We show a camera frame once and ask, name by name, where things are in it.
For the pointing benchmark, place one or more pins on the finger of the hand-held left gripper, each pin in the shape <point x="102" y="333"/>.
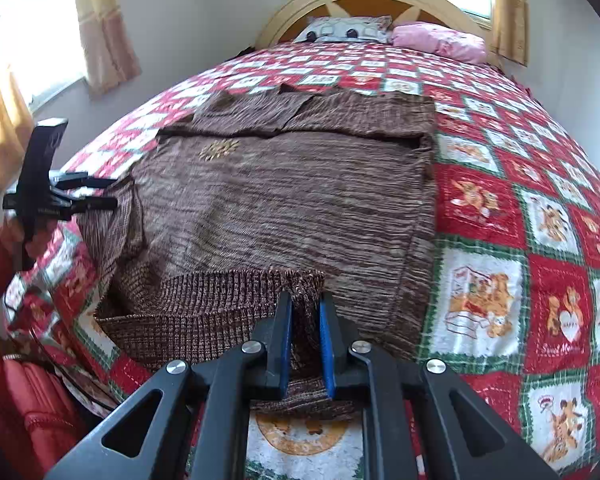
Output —
<point x="72" y="180"/>
<point x="95" y="203"/>

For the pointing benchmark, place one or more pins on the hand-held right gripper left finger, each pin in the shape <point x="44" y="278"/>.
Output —
<point x="287" y="355"/>

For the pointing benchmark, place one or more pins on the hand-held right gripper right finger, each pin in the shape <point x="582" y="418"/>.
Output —
<point x="326" y="355"/>

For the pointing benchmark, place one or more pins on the brown knitted sweater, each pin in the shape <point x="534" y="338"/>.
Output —
<point x="290" y="210"/>

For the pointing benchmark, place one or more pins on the person's left hand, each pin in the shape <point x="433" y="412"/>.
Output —
<point x="42" y="240"/>

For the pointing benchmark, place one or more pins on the yellow patterned curtain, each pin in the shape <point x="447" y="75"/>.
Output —
<point x="2" y="135"/>
<point x="105" y="35"/>
<point x="510" y="15"/>

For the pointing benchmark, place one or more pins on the side window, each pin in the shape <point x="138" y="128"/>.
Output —
<point x="35" y="25"/>

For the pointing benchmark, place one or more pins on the bed with red patchwork quilt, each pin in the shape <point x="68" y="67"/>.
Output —
<point x="505" y="210"/>

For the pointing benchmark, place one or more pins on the grey patterned pillow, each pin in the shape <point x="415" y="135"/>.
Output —
<point x="340" y="27"/>

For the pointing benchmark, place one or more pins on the pink pillow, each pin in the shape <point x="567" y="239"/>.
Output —
<point x="440" y="40"/>

